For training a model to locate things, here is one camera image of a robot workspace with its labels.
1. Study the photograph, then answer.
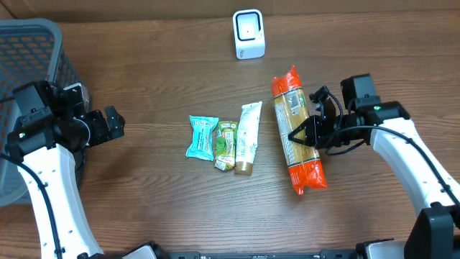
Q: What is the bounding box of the orange biscuit roll package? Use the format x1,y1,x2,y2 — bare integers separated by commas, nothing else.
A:
272,66,327,195

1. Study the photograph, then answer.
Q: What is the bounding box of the teal wet wipes pack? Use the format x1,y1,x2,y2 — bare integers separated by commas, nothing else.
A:
185,115,219,161

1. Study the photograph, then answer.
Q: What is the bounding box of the white cosmetic tube gold cap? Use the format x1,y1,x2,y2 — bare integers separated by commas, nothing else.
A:
235,101,262,176

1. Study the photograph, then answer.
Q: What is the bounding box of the green juice carton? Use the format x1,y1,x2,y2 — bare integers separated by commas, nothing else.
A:
214,121,238,171

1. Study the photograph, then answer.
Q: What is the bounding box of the grey plastic shopping basket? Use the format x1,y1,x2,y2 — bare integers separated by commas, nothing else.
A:
1,18,83,206

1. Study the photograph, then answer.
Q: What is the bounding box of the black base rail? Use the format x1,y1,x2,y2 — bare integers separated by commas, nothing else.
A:
159,250,363,259

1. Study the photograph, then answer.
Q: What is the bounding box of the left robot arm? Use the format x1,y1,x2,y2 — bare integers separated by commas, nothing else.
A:
1,81,125,258

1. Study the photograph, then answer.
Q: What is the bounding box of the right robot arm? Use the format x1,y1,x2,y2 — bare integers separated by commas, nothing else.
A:
288,86,459,258

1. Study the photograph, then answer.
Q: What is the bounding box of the white barcode scanner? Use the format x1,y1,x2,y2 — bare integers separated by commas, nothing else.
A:
232,9,266,60

